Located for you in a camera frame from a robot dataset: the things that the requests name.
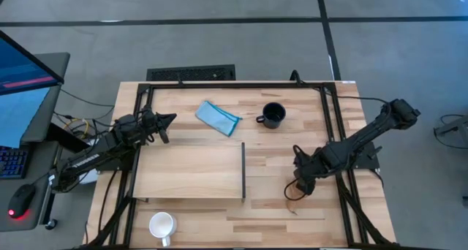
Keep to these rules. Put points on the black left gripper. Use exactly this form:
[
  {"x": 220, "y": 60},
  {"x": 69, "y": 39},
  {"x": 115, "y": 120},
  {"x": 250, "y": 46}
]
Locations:
[{"x": 149, "y": 124}]

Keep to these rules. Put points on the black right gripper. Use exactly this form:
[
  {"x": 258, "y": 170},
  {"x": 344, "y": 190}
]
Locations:
[{"x": 311, "y": 166}]

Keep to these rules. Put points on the light blue cloth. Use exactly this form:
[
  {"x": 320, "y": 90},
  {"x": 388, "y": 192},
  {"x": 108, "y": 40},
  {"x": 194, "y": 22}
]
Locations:
[{"x": 217, "y": 118}]

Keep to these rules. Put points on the dark blue enamel mug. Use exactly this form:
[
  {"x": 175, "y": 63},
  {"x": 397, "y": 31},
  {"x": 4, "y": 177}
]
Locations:
[{"x": 273, "y": 115}]

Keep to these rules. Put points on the white ceramic mug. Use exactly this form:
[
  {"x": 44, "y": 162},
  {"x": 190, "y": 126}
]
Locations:
[{"x": 162, "y": 224}]

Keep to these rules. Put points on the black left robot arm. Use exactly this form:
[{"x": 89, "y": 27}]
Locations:
[{"x": 91, "y": 158}]

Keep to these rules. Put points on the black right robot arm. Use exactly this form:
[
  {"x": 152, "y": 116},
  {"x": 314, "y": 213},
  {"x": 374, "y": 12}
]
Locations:
[{"x": 365, "y": 133}]

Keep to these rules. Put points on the wooden shelf with black legs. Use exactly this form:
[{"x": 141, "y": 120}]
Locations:
[{"x": 190, "y": 173}]

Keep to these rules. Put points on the grey computer desk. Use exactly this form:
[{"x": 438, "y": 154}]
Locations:
[{"x": 51, "y": 96}]

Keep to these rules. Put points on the black desk caster wheel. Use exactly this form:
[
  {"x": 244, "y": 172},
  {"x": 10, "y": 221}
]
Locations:
[{"x": 51, "y": 224}]

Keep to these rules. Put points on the computer monitor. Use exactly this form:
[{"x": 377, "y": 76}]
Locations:
[{"x": 22, "y": 71}]

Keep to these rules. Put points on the black backlit keyboard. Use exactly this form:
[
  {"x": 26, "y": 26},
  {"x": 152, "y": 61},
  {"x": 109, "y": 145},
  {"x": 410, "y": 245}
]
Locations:
[{"x": 12, "y": 162}]

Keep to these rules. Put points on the black computer mouse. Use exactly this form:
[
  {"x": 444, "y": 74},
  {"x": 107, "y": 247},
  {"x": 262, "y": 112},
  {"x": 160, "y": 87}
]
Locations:
[{"x": 21, "y": 200}]

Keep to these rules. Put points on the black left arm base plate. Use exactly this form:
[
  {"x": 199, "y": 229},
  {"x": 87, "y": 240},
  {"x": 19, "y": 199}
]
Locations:
[{"x": 113, "y": 166}]

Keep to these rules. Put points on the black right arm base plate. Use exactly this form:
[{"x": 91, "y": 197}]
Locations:
[{"x": 365, "y": 158}]

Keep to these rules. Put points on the black aluminium table frame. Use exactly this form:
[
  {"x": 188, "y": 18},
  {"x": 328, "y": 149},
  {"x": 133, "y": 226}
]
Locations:
[{"x": 329, "y": 114}]

